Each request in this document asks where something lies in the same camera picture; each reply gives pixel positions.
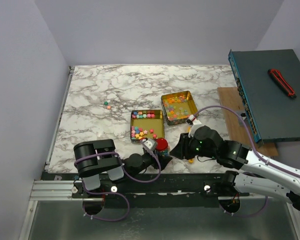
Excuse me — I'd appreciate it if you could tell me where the small metal bracket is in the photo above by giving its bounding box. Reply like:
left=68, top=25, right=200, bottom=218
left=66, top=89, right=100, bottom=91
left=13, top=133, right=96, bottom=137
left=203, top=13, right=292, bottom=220
left=236, top=110, right=249, bottom=127

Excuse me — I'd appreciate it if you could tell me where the dark grey metal box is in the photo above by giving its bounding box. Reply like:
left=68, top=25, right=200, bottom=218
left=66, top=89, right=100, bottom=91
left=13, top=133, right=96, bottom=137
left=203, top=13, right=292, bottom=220
left=228, top=49, right=300, bottom=146

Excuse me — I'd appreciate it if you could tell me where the red jar lid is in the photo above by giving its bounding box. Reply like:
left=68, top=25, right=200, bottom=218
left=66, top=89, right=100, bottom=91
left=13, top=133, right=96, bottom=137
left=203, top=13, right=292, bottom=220
left=155, top=138, right=169, bottom=152

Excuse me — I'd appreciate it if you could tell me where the yellow plastic scoop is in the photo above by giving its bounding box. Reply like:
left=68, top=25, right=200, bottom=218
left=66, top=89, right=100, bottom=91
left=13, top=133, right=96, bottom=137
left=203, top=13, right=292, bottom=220
left=187, top=126, right=195, bottom=164

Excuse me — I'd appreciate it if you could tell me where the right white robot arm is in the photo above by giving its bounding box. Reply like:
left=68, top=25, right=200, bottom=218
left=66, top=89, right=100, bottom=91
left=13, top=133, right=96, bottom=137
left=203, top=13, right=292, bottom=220
left=170, top=125, right=300, bottom=211

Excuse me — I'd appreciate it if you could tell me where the black mounting rail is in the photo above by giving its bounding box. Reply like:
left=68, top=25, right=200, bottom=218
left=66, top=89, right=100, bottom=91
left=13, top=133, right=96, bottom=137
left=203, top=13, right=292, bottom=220
left=31, top=173, right=240, bottom=211

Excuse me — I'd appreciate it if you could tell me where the tin of gummy candies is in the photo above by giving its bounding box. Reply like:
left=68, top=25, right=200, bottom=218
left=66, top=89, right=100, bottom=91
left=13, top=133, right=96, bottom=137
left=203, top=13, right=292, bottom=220
left=160, top=90, right=198, bottom=126

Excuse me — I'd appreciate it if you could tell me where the wooden board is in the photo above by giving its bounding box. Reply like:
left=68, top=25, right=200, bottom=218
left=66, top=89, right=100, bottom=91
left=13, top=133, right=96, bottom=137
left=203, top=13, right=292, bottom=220
left=217, top=87, right=279, bottom=157

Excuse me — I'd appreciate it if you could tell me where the tin of paper stars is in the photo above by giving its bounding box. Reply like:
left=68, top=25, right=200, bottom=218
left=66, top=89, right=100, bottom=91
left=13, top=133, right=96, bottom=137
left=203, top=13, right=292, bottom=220
left=130, top=109, right=165, bottom=144

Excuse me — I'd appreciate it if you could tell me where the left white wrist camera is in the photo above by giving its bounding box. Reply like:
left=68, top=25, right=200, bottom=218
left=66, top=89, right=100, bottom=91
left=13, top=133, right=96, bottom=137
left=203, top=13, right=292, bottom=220
left=140, top=138, right=158, bottom=152

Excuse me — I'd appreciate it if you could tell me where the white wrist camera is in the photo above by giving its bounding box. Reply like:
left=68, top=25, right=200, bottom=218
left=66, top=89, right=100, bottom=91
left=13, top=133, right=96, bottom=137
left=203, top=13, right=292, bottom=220
left=140, top=138, right=158, bottom=152
left=186, top=114, right=203, bottom=138

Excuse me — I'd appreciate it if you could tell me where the red black utility knife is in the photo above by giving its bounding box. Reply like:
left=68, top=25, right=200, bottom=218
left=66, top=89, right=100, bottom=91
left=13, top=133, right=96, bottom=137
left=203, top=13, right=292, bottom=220
left=267, top=68, right=297, bottom=99

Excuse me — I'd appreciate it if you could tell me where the clear glass jar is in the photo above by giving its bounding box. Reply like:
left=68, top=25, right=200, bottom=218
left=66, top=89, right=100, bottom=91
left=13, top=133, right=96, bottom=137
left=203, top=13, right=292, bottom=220
left=157, top=147, right=170, bottom=157

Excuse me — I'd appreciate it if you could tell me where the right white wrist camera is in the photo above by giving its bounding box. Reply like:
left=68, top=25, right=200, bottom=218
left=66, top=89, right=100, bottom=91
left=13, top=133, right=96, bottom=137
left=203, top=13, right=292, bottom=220
left=186, top=114, right=203, bottom=138

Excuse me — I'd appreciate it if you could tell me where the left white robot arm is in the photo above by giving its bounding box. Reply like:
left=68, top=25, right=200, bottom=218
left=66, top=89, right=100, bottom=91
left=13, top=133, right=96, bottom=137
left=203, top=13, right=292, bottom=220
left=73, top=138, right=172, bottom=198

